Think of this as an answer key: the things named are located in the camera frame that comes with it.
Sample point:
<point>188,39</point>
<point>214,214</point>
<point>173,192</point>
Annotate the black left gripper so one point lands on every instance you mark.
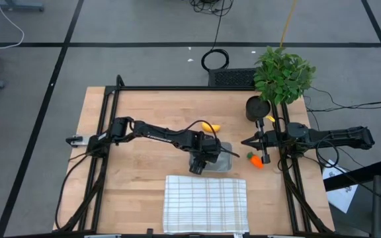
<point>210,150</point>

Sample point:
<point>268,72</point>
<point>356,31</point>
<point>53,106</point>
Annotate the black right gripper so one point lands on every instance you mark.
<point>274,139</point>

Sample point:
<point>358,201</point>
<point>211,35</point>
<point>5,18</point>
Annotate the orange toy carrot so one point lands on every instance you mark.
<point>256,161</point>

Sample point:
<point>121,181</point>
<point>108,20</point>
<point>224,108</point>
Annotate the white plastic bin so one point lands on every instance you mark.
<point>225,162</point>

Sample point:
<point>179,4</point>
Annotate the yellow toy banana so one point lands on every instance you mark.
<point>210,127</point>

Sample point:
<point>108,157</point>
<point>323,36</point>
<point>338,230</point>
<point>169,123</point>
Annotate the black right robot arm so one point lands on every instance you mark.
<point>342,137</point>

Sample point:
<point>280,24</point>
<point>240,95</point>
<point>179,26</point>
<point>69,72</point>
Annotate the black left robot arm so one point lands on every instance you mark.
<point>157,134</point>

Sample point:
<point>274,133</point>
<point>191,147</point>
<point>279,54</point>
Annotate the small yellow tag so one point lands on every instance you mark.
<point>270,118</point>

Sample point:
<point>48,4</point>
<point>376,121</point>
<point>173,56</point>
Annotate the white checked dish towel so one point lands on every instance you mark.
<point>207,205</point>

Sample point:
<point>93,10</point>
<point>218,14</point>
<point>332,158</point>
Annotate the black perforated box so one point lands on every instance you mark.
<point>231,77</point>

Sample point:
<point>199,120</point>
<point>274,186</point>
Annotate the artificial plant in black pot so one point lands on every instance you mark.
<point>283,76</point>

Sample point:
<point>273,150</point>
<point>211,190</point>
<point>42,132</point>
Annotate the white paper sheet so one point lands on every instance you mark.
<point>341,195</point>

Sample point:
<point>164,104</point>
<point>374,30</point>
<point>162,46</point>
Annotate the grey table foot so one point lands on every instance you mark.
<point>15,5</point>

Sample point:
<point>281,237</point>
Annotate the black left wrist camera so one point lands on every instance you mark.
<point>213,143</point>

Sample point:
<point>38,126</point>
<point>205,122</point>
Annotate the black table frame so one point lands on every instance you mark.
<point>109,99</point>

